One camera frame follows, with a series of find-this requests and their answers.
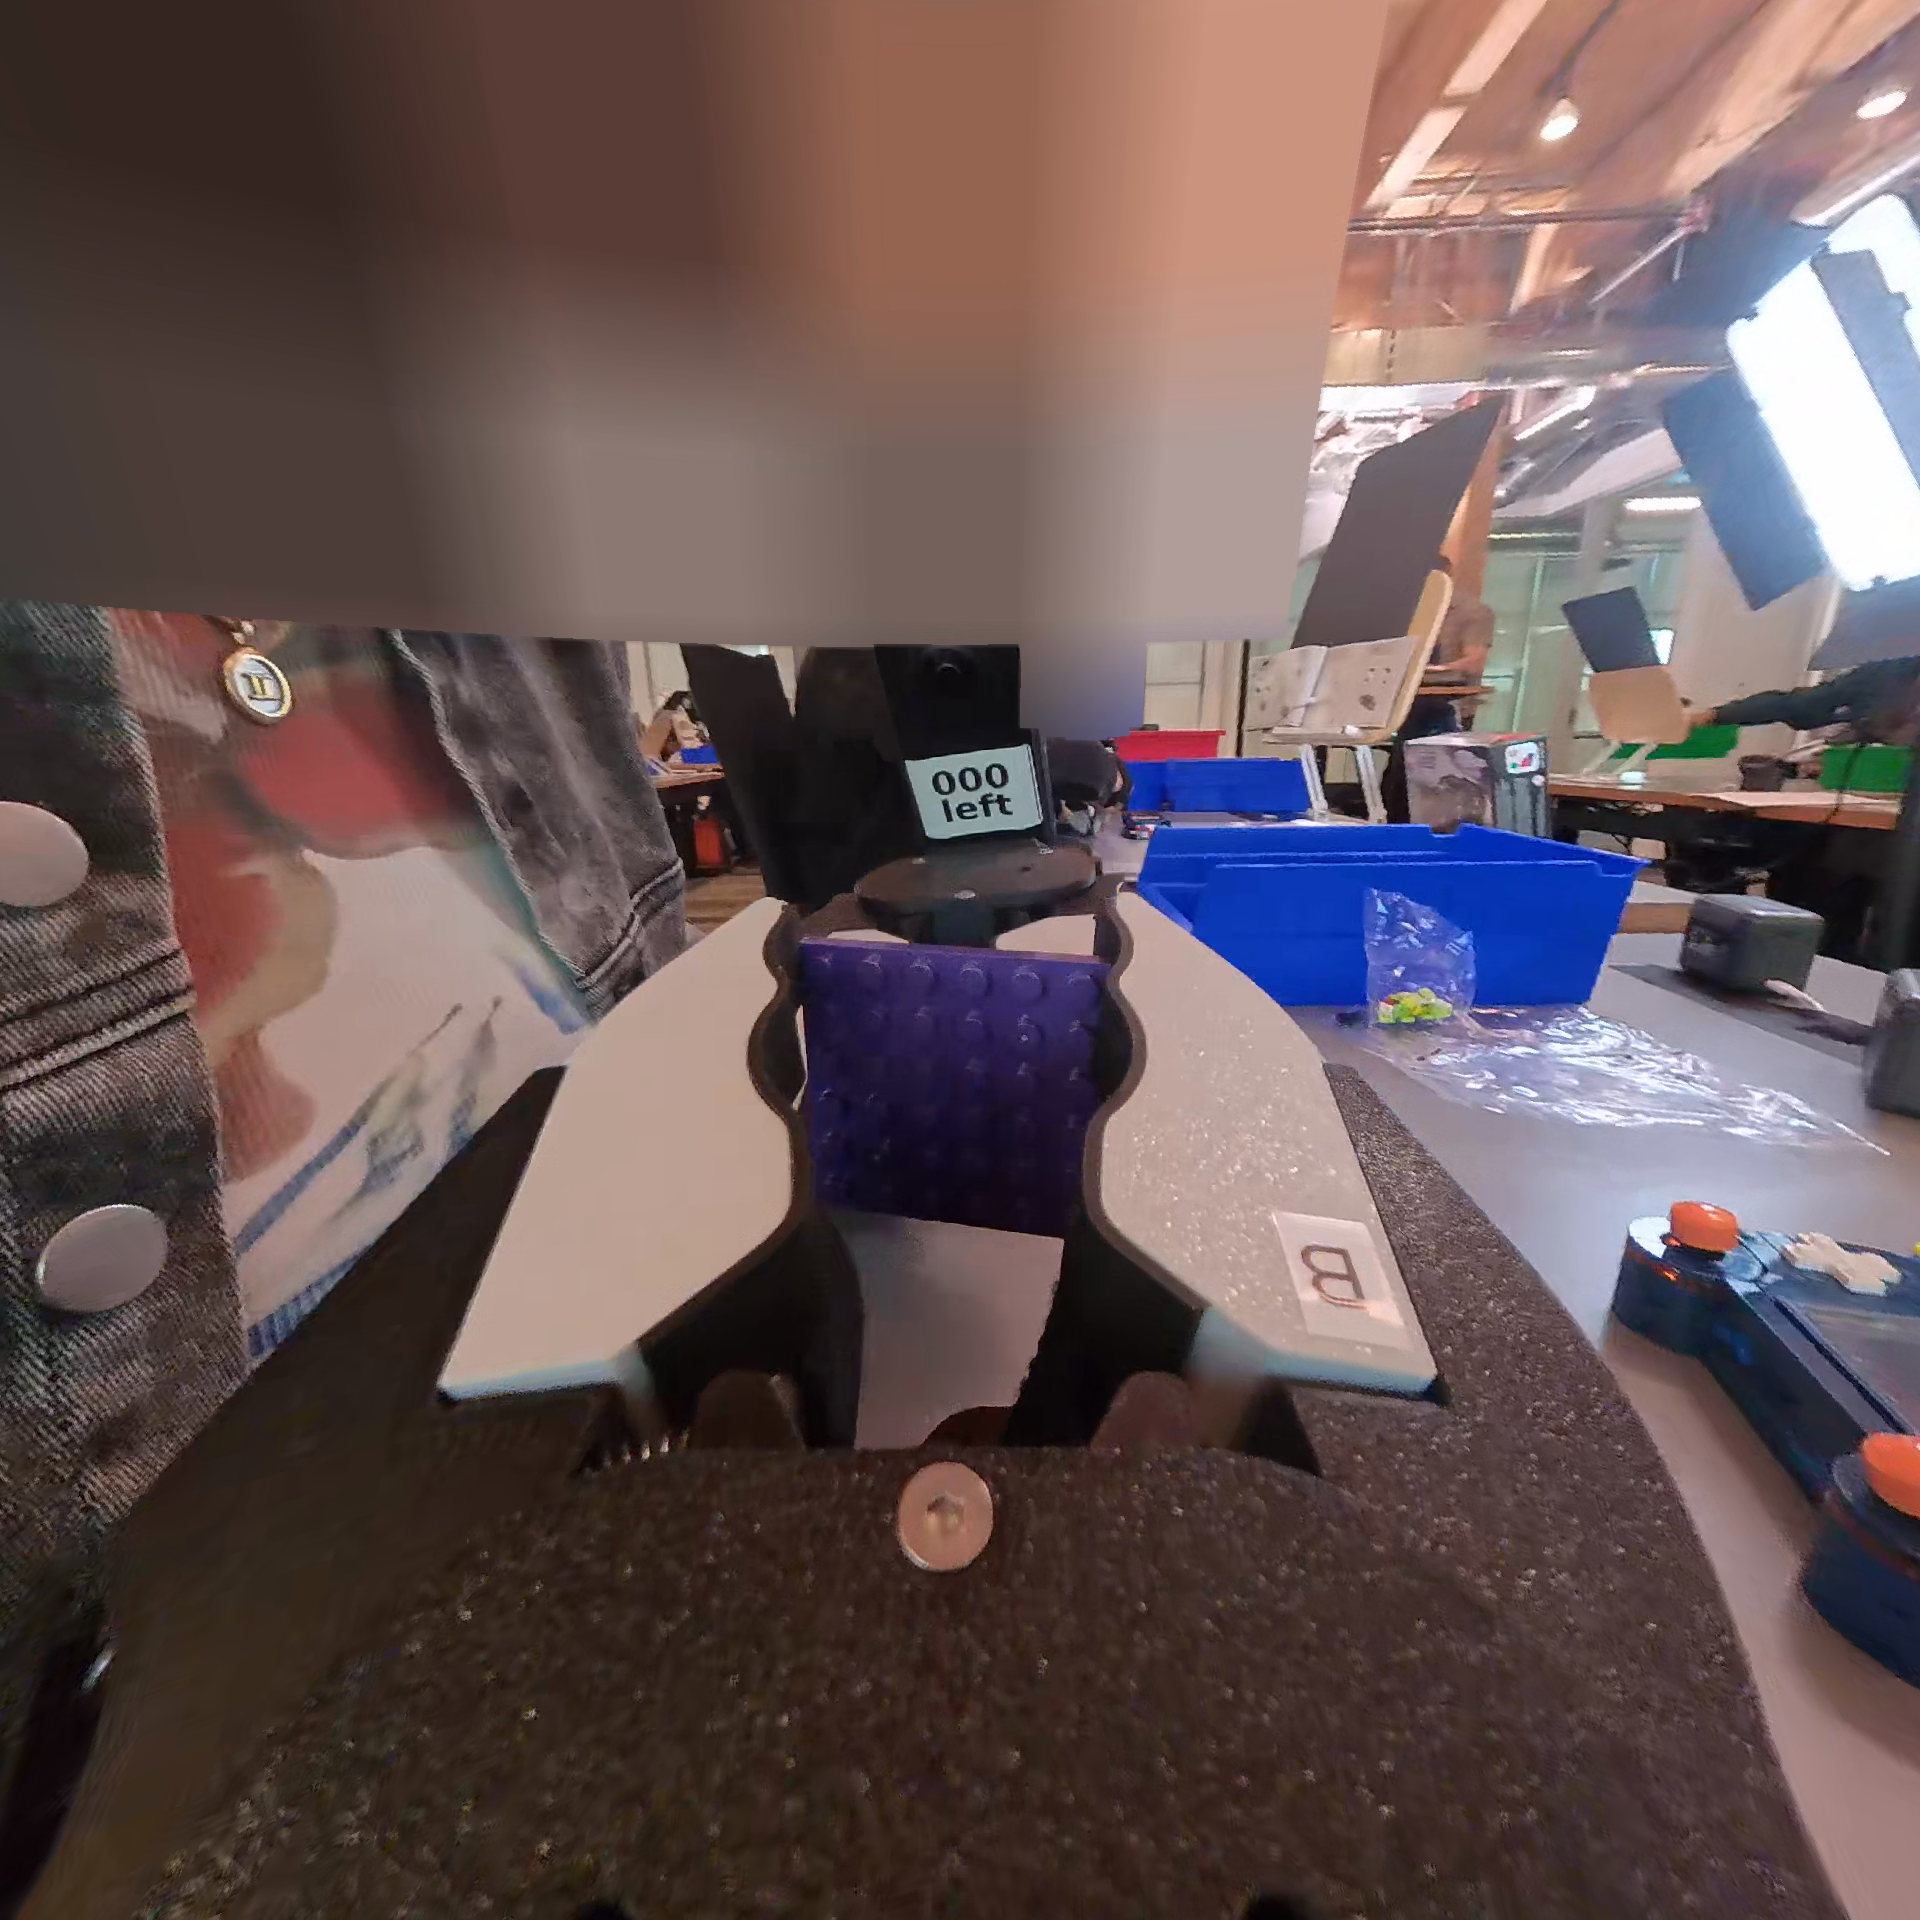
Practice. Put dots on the large purple brick plate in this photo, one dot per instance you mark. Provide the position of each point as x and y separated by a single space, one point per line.
962 1096

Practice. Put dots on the grey printed toy box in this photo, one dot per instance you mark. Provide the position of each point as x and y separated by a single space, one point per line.
1471 786

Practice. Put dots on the blue brick game console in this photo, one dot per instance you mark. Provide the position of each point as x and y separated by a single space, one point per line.
1801 1348

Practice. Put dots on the person's printed white shirt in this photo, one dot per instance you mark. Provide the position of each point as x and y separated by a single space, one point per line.
375 975

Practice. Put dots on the clear bag with green pieces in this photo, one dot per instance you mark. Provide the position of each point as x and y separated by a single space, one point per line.
1418 960

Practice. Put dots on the small blue plastic bin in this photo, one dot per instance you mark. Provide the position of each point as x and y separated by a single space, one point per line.
1238 785

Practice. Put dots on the small black flag panel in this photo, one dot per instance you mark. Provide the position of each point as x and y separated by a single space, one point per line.
1613 628

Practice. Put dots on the studio light panel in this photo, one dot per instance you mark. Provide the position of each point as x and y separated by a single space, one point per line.
1829 388

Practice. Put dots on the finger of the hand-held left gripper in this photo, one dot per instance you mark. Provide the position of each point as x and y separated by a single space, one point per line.
1059 934

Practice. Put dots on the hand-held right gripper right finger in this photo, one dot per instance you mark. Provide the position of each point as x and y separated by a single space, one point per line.
1245 1170

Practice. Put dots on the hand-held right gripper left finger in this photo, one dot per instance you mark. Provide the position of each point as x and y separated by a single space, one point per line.
646 1170

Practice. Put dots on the person's grey denim jacket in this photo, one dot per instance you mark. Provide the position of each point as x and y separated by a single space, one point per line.
91 1049

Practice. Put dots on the dark grey cube charger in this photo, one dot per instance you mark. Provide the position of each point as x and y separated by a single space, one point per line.
1748 942
1898 1043

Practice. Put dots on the long blue plastic bin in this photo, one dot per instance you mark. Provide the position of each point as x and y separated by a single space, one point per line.
1546 930

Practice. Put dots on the large black flag panel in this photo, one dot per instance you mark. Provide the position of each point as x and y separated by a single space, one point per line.
1396 523

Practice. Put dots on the red plastic bin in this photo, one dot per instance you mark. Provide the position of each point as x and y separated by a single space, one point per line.
1172 746

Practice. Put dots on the white printed instruction board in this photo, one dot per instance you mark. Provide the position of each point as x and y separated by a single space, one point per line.
1337 681

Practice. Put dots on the flat clear plastic bag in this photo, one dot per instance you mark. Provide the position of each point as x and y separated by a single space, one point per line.
1622 1079

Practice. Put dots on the far wooden table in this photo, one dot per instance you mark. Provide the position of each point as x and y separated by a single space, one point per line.
1725 800

